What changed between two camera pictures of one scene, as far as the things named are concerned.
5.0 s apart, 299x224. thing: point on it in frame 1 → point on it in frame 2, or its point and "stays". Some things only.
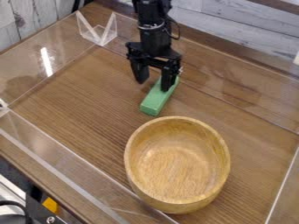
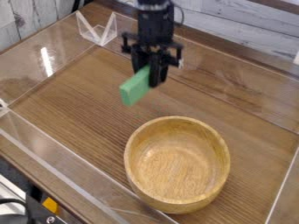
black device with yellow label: [42, 211] stays
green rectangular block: [158, 97] → [136, 87]
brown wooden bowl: [178, 164] stays
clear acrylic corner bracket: [98, 34] stays
